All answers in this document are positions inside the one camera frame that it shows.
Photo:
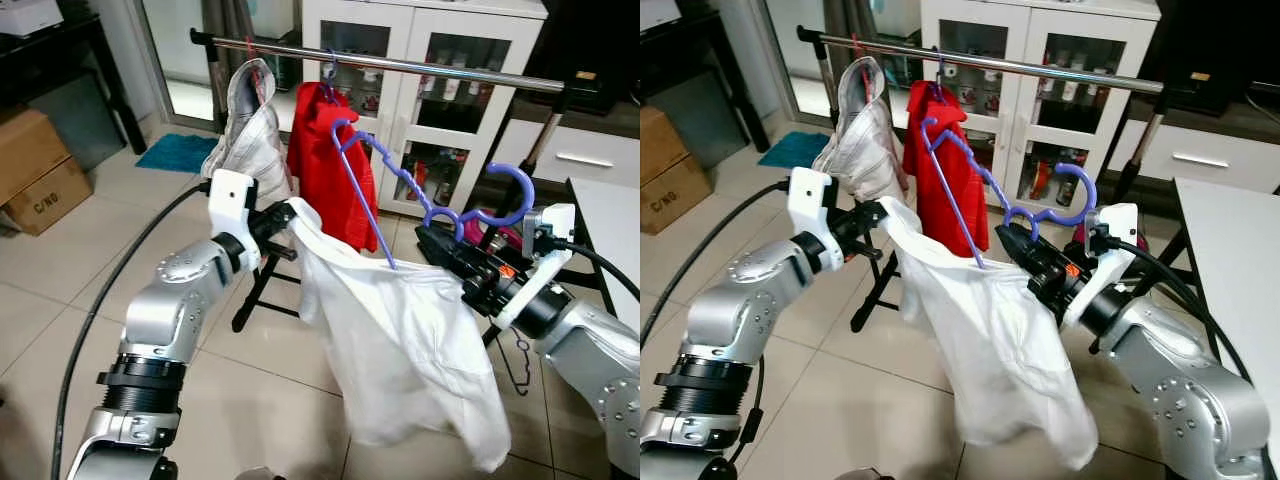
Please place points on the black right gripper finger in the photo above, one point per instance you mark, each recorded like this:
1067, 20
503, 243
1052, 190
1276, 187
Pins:
1024, 240
440, 245
438, 264
1022, 258

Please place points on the plain white shirt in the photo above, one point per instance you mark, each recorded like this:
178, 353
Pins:
1000, 340
400, 330

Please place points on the purple plastic hanger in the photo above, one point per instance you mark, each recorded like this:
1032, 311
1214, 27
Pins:
1092, 192
328, 90
528, 195
938, 90

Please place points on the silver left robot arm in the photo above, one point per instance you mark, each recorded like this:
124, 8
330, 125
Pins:
170, 310
745, 310

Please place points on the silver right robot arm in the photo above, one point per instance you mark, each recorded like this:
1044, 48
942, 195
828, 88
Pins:
600, 370
1180, 390

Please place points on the red hanger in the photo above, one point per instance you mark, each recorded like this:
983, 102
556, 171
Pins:
262, 88
868, 80

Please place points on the red jacket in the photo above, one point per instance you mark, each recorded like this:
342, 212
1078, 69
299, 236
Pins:
940, 170
325, 170

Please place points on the silver white jacket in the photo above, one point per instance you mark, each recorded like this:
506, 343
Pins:
868, 140
255, 140

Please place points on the teal floor mat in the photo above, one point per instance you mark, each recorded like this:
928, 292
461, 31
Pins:
175, 153
795, 150

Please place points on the white glass-door cabinet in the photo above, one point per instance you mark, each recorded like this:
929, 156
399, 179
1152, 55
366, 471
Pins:
407, 115
1028, 120

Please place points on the white table with black legs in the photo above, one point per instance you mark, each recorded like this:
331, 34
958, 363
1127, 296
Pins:
610, 230
1230, 260

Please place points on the metal clothes rack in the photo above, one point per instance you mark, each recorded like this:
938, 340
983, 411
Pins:
450, 73
1050, 73

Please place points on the glass door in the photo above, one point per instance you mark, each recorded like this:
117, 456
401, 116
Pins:
800, 50
180, 50

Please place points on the printed brown cardboard box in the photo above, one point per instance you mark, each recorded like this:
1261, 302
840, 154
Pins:
680, 200
55, 200

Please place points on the white drawer unit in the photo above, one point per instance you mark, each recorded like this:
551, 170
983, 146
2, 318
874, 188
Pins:
600, 140
1230, 145

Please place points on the grey flat panel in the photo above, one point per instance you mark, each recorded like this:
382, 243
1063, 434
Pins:
80, 120
700, 115

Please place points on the plain brown cardboard box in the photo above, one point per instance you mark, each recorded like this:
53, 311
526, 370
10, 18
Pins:
655, 140
25, 150

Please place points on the black side table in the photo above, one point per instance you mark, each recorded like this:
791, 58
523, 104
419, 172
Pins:
715, 40
100, 45

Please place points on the large black box-shaped device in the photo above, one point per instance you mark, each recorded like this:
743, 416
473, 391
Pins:
1210, 40
600, 40

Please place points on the white box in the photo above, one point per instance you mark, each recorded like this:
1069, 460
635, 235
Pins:
658, 12
30, 15

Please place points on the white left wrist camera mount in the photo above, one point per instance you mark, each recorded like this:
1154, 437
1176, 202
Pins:
232, 200
810, 200

